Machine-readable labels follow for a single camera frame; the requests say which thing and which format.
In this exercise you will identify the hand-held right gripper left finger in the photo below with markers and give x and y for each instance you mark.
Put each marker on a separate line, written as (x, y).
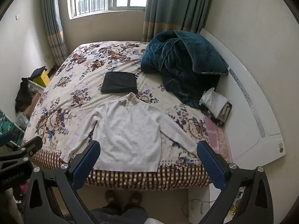
(86, 165)

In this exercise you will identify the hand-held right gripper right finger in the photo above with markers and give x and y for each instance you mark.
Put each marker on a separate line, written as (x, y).
(210, 165)

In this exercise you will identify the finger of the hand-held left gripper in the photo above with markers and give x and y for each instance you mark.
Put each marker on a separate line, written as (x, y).
(5, 137)
(31, 145)

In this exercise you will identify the white knit sweater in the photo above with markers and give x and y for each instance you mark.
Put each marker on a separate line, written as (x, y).
(127, 133)

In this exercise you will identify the green metal rack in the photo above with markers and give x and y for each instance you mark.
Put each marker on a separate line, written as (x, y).
(9, 123)

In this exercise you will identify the pink checked mattress pad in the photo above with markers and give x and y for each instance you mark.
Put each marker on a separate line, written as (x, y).
(217, 135)

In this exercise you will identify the white bedside cabinet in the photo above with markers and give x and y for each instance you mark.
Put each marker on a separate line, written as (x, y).
(201, 196)

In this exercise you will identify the cardboard box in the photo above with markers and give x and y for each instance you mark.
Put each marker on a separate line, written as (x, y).
(32, 105)

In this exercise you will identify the black hanging garment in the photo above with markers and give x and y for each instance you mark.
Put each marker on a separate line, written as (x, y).
(23, 94)

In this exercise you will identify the black flat case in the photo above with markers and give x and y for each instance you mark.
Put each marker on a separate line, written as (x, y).
(224, 119)

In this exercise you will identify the person's legs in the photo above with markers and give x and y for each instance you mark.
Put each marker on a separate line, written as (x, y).
(116, 213)

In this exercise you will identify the yellow box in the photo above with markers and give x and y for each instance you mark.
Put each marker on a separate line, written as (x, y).
(42, 79)

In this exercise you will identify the black cloth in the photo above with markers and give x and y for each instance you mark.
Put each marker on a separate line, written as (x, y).
(38, 71)

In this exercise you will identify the white bed headboard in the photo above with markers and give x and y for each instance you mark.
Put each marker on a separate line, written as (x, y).
(247, 98)

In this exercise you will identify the bed with floral sheet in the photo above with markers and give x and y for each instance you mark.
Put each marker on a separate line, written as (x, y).
(77, 79)

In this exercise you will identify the black folded garment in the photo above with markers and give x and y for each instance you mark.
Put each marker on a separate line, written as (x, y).
(120, 82)

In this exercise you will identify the teal velvet pillow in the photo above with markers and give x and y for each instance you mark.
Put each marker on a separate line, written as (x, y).
(205, 56)

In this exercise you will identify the teal velvet blanket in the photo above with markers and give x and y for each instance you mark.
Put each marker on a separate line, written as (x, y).
(168, 60)

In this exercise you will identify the grey-green curtain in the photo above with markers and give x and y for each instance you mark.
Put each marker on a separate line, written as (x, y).
(55, 28)
(172, 7)

